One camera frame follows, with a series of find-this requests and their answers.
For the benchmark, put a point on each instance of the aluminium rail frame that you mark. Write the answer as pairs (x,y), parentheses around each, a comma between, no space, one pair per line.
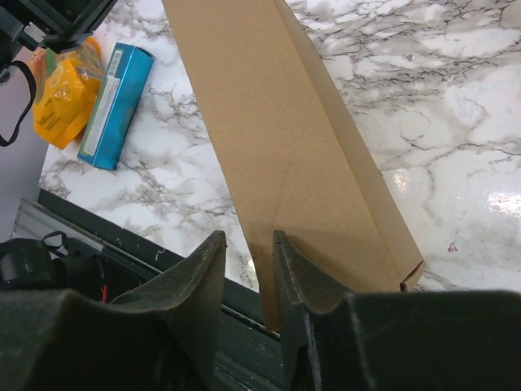
(30,222)

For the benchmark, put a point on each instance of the brown cardboard box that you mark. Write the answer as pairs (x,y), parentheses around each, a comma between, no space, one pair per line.
(292,156)

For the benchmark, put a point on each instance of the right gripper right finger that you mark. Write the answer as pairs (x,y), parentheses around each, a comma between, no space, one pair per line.
(335,339)

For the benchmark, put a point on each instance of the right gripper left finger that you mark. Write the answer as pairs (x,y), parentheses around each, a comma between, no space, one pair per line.
(161,335)

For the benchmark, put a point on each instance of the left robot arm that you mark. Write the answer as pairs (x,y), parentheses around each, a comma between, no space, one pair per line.
(59,25)

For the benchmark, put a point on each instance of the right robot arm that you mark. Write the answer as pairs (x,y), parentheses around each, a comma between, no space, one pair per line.
(24,264)

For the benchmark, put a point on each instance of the orange candy bag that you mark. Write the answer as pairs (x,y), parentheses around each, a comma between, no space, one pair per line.
(67,87)

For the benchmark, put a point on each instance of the blue toothpaste box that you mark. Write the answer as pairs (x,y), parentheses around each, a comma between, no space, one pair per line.
(121,89)

